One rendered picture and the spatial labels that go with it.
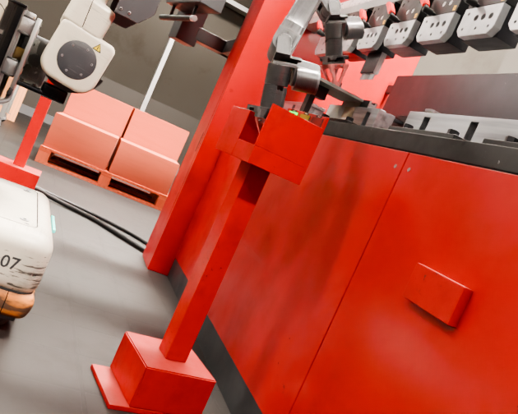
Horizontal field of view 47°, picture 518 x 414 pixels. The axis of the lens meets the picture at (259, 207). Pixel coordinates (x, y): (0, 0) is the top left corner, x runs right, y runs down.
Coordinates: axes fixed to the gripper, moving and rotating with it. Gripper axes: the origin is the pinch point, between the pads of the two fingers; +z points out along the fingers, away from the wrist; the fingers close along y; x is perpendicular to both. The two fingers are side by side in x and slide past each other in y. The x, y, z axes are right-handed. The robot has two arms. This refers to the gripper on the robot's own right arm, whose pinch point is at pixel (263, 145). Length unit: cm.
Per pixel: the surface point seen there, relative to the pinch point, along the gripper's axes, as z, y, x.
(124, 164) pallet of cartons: 56, 50, 337
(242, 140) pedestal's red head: -0.2, -4.9, 1.9
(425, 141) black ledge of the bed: -8.6, 24.0, -28.7
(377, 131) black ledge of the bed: -8.7, 27.6, -6.4
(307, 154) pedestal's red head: 0.1, 10.0, -4.1
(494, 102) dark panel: -27, 107, 35
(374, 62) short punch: -31, 55, 42
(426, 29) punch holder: -40, 49, 11
